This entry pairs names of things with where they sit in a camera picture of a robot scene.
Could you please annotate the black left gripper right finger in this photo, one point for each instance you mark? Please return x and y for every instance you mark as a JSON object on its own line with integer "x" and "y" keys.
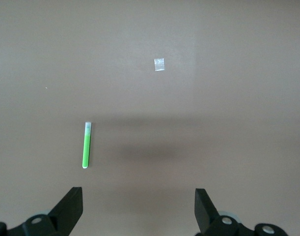
{"x": 211, "y": 221}

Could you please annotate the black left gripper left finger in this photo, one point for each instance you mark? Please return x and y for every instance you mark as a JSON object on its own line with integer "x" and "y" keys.
{"x": 61, "y": 216}

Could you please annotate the green pen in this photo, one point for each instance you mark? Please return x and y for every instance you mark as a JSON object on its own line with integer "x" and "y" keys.
{"x": 86, "y": 150}

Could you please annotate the clear tape patch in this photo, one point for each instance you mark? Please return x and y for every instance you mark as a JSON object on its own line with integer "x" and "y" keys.
{"x": 159, "y": 65}

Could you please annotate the brown table cover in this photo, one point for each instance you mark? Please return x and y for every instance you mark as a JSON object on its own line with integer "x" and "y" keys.
{"x": 149, "y": 37}

